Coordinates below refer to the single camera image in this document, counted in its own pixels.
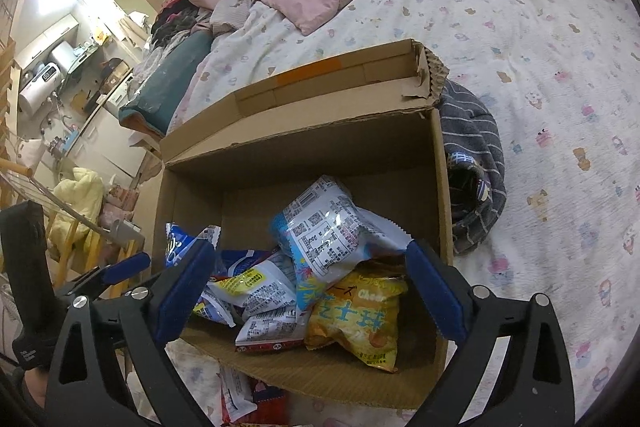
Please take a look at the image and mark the dark blue cookie bag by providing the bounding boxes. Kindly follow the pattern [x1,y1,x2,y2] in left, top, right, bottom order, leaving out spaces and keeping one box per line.
[164,221,224,271]

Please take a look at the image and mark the white striped snack packet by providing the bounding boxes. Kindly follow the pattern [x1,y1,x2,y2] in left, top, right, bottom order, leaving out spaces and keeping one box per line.
[217,361,292,427]

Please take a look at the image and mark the white yellow label snack packet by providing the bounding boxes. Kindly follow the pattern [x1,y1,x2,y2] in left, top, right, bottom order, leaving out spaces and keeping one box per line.
[206,252,299,324]

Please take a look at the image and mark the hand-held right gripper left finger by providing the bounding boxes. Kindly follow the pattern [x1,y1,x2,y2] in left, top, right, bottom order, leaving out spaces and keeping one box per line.
[44,240,218,427]

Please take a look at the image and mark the wooden chair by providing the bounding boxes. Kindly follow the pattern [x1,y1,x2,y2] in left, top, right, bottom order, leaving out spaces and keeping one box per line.
[49,217,147,299]

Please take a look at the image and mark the pile of dark clothes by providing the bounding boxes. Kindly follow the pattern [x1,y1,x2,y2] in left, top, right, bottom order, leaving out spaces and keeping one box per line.
[149,0,212,51]

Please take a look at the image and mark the dark striped cloth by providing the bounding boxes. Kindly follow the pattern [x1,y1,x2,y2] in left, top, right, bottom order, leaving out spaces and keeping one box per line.
[439,79,509,256]

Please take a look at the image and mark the light blue snack bag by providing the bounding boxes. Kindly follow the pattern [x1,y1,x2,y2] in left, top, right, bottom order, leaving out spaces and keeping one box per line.
[269,175,414,311]

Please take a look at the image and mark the white base cabinets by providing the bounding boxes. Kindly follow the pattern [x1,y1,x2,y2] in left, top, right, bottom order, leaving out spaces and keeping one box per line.
[64,96,167,181]

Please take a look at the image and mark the teal cushion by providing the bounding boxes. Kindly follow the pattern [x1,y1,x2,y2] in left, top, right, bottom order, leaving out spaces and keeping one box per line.
[118,29,214,138]

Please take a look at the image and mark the yellow garment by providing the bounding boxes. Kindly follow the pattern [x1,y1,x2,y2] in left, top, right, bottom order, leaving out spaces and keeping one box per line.
[49,166,104,249]

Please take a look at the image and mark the cardboard box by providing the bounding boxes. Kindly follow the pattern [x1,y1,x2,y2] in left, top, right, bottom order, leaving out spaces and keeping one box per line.
[150,38,456,411]

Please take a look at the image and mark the white wall cabinet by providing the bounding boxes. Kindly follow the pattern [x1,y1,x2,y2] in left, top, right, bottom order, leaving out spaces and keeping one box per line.
[14,0,132,68]

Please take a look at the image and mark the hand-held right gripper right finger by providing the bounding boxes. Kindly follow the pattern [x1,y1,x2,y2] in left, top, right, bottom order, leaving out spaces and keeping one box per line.
[404,238,577,427]

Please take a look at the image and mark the metal rack rod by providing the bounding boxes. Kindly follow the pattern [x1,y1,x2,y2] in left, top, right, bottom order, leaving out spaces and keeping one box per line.
[0,156,147,244]

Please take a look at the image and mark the white water heater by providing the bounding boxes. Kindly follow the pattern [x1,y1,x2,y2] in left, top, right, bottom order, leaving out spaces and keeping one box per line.
[18,61,69,118]

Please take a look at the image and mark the yellow snack bag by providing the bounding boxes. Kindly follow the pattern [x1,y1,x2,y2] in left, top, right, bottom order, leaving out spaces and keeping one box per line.
[303,264,409,374]

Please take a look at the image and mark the white red snack packet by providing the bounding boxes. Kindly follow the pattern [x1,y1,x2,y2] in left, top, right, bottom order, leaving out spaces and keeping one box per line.
[234,304,312,354]

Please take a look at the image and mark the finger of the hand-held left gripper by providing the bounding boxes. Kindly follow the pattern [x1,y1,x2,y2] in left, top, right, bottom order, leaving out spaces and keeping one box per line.
[54,267,109,304]
[99,252,152,294]

